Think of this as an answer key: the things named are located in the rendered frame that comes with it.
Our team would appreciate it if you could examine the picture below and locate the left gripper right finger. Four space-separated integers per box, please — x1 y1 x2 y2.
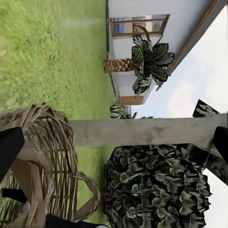
212 126 228 164

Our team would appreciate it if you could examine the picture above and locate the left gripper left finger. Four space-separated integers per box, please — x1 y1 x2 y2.
0 126 25 183

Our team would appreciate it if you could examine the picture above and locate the wicker basket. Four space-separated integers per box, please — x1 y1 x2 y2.
0 102 101 228

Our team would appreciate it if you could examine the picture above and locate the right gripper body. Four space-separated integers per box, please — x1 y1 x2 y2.
43 213 66 228

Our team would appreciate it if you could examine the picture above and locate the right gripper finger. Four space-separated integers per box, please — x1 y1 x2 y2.
0 188 26 204

